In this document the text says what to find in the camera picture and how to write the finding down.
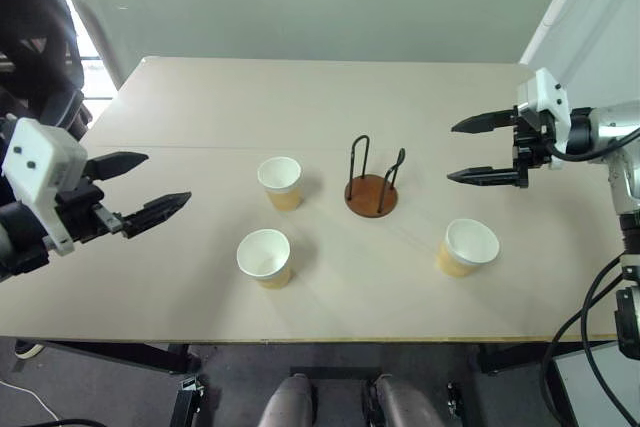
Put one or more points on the black metal bracket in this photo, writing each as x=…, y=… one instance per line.
x=186, y=399

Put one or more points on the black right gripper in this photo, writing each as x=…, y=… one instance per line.
x=532, y=152

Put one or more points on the white black-framed box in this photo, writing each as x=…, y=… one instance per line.
x=600, y=387

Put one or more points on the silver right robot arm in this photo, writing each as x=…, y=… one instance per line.
x=615, y=122

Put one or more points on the grey rounded shape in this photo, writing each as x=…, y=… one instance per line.
x=290, y=402
x=407, y=402

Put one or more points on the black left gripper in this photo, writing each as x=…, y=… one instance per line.
x=80, y=212

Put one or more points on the black office chair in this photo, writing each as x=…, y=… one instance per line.
x=35, y=47

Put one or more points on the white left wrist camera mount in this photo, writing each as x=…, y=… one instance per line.
x=42, y=167

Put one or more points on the tan paper cup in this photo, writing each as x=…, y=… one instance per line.
x=470, y=244
x=264, y=257
x=280, y=179

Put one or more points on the dark shoe white sole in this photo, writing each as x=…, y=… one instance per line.
x=26, y=348

